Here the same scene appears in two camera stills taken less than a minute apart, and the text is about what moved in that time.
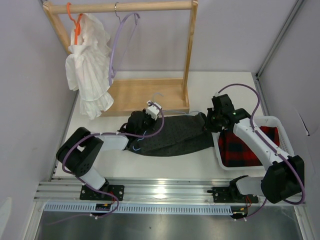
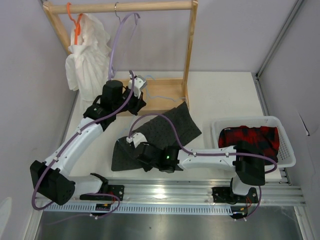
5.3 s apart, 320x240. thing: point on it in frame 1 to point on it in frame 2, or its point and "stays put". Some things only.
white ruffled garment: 88,67 stays put
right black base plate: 231,195 stays put
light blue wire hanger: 166,111 to 152,97
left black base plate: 88,193 stays put
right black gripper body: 213,123 to 148,167
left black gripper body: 148,123 to 132,106
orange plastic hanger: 77,28 stays put
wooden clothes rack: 132,97 stays put
